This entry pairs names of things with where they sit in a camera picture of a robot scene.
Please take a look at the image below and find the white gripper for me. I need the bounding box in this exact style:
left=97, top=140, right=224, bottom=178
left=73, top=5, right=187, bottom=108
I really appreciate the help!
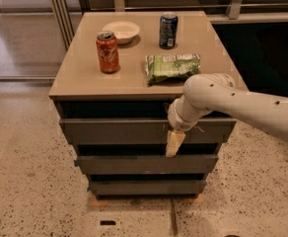
left=163, top=97, right=203, bottom=157

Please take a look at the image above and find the grey top drawer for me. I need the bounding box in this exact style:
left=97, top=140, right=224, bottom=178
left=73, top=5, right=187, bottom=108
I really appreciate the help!
left=59, top=118, right=236, bottom=145

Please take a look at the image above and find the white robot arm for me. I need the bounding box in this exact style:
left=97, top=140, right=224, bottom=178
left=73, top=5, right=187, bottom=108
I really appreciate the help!
left=166, top=74, right=288, bottom=157

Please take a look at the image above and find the grey bottom drawer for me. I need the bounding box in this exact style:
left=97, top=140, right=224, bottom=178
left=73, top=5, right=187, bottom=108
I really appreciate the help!
left=89, top=180, right=206, bottom=196

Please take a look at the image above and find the green chip bag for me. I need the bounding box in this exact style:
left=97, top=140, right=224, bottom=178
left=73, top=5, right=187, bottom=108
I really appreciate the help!
left=145, top=53, right=200, bottom=85

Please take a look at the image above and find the dark blue soda can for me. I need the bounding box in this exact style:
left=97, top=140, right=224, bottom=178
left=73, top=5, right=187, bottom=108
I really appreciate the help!
left=159, top=12, right=179, bottom=49

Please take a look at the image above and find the white bowl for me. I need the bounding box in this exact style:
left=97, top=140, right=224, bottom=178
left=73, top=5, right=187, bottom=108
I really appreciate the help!
left=103, top=21, right=140, bottom=44

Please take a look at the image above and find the orange soda can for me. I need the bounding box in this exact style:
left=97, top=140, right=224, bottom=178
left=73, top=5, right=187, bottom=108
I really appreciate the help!
left=96, top=31, right=119, bottom=73

